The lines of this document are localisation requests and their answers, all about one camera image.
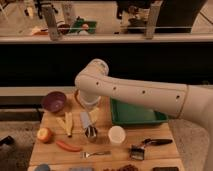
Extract green plastic tray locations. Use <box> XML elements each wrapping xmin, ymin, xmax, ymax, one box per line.
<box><xmin>110</xmin><ymin>99</ymin><xmax>168</xmax><ymax>126</ymax></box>

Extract white plastic cup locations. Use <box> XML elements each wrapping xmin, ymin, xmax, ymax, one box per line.
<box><xmin>108</xmin><ymin>126</ymin><xmax>126</xmax><ymax>145</ymax></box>

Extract blue round object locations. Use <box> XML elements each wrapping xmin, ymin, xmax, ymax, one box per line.
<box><xmin>34</xmin><ymin>164</ymin><xmax>51</xmax><ymax>171</ymax></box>

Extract orange carrot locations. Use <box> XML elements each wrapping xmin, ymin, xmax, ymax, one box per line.
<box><xmin>56</xmin><ymin>140</ymin><xmax>82</xmax><ymax>152</ymax></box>

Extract brown pile of nuts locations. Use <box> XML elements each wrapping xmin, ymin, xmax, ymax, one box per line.
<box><xmin>103</xmin><ymin>164</ymin><xmax>139</xmax><ymax>171</ymax></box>

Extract purple bowl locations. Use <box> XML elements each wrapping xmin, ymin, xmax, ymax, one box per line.
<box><xmin>41</xmin><ymin>91</ymin><xmax>67</xmax><ymax>113</ymax></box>

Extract black handled peeler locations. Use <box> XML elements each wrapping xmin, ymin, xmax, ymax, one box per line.
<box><xmin>142</xmin><ymin>139</ymin><xmax>173</xmax><ymax>146</ymax></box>

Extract dark brown block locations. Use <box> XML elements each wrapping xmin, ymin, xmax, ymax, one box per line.
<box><xmin>152</xmin><ymin>167</ymin><xmax>179</xmax><ymax>171</ymax></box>

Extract right metal frame post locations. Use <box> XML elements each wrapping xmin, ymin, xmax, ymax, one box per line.
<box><xmin>145</xmin><ymin>0</ymin><xmax>163</xmax><ymax>39</ymax></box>

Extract yellow banana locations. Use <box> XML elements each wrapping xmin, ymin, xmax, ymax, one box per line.
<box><xmin>56</xmin><ymin>112</ymin><xmax>73</xmax><ymax>137</ymax></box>

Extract metal frame post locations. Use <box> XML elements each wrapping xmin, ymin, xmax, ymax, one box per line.
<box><xmin>145</xmin><ymin>0</ymin><xmax>163</xmax><ymax>39</ymax></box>
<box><xmin>42</xmin><ymin>5</ymin><xmax>61</xmax><ymax>41</ymax></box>

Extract black object on floor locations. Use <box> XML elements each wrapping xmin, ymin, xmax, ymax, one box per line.
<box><xmin>0</xmin><ymin>136</ymin><xmax>15</xmax><ymax>146</ymax></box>

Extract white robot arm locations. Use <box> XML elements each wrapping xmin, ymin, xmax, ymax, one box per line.
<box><xmin>75</xmin><ymin>59</ymin><xmax>213</xmax><ymax>171</ymax></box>

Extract small metal cup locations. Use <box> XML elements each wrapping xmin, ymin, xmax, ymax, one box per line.
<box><xmin>85</xmin><ymin>126</ymin><xmax>98</xmax><ymax>142</ymax></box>

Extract red bowl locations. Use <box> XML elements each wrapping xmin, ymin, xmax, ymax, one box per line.
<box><xmin>74</xmin><ymin>90</ymin><xmax>86</xmax><ymax>109</ymax></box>

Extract silver fork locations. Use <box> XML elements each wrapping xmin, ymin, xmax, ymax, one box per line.
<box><xmin>81</xmin><ymin>151</ymin><xmax>111</xmax><ymax>158</ymax></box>

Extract red yellow apple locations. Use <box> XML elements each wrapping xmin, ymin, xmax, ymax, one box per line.
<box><xmin>37</xmin><ymin>128</ymin><xmax>53</xmax><ymax>143</ymax></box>

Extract left metal frame post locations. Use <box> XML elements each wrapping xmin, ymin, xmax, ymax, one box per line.
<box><xmin>42</xmin><ymin>5</ymin><xmax>61</xmax><ymax>41</ymax></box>

